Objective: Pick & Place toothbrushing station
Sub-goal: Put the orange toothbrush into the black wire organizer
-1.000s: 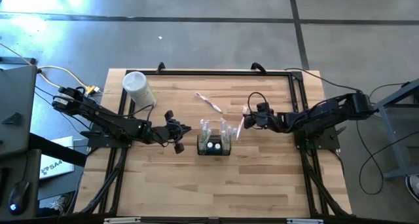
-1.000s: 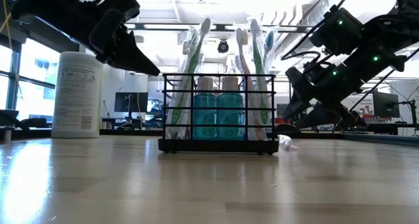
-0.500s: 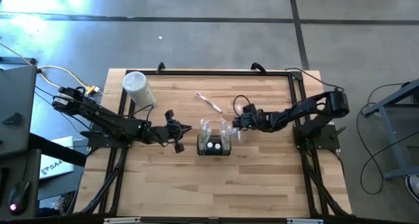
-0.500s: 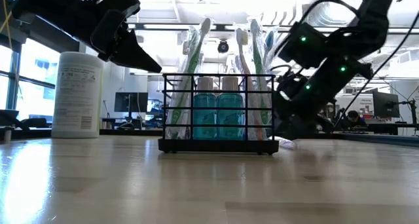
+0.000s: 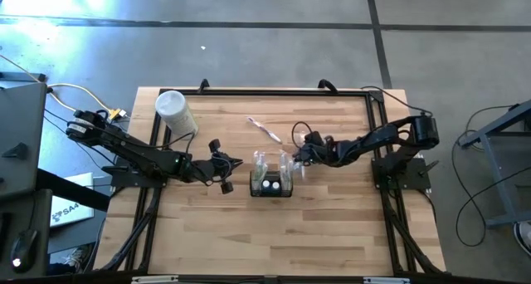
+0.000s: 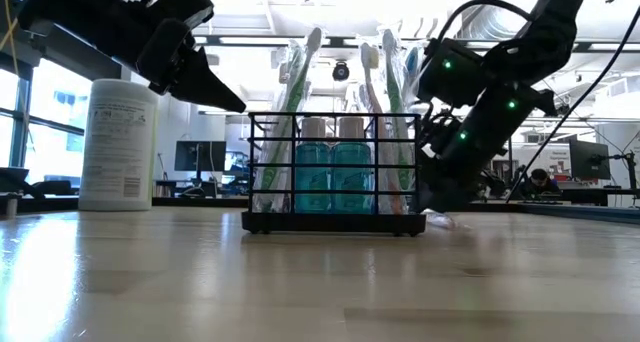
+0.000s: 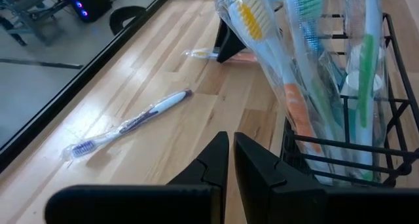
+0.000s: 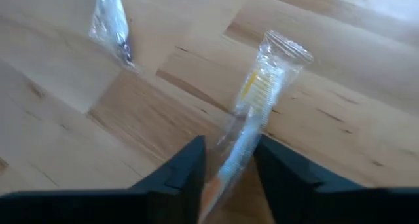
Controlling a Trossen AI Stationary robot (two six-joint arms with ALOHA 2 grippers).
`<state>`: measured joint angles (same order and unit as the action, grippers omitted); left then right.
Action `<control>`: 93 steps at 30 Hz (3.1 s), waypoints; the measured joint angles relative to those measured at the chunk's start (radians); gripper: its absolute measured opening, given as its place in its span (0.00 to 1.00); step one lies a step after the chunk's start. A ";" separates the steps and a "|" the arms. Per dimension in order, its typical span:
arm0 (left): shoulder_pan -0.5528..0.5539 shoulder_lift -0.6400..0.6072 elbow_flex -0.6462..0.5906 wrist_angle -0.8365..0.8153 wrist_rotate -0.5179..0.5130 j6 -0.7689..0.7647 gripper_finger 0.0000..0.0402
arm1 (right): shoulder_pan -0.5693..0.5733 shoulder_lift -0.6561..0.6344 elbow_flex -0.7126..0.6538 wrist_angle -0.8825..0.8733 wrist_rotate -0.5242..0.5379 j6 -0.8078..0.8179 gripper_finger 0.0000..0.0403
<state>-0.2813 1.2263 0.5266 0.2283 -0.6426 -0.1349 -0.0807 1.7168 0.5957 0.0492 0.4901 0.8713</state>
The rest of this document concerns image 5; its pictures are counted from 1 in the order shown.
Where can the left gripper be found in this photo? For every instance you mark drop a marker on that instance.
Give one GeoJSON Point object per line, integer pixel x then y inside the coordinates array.
{"type": "Point", "coordinates": [205, 169]}

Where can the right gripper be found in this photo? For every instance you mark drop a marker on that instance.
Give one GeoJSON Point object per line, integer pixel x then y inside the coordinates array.
{"type": "Point", "coordinates": [321, 151]}

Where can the purple toothbrush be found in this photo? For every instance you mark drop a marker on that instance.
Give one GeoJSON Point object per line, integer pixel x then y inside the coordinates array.
{"type": "Point", "coordinates": [264, 129]}

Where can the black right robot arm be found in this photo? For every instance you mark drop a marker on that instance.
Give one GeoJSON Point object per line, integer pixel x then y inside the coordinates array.
{"type": "Point", "coordinates": [373, 140]}

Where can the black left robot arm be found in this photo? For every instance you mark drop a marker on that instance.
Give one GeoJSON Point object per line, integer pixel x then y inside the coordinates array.
{"type": "Point", "coordinates": [141, 155]}

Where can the white wipes canister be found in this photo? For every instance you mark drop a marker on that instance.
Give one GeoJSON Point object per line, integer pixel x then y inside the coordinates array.
{"type": "Point", "coordinates": [176, 114]}

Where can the white printed box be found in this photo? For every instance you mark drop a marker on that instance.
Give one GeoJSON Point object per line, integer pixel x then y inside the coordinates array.
{"type": "Point", "coordinates": [74, 201]}

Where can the black support beam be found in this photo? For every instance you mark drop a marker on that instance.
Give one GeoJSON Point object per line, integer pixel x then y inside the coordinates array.
{"type": "Point", "coordinates": [70, 190]}

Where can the blue-grey metal stand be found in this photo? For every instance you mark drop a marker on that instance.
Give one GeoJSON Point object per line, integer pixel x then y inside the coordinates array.
{"type": "Point", "coordinates": [493, 180]}

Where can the grey side desk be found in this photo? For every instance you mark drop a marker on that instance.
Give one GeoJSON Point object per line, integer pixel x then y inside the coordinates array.
{"type": "Point", "coordinates": [20, 109]}

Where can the black computer mouse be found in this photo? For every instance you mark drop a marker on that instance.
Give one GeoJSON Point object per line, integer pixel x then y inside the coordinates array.
{"type": "Point", "coordinates": [22, 246]}

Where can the black aluminium table frame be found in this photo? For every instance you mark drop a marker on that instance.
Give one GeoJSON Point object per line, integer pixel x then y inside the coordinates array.
{"type": "Point", "coordinates": [269, 92]}

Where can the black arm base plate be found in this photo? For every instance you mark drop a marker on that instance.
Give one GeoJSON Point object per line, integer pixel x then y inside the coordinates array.
{"type": "Point", "coordinates": [415, 180]}
{"type": "Point", "coordinates": [124, 178]}

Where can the white edge bracket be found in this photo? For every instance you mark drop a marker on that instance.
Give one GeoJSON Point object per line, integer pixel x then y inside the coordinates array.
{"type": "Point", "coordinates": [153, 280]}
{"type": "Point", "coordinates": [386, 280]}

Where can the black desk bracket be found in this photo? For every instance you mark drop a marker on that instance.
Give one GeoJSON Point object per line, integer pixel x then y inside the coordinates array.
{"type": "Point", "coordinates": [14, 152]}

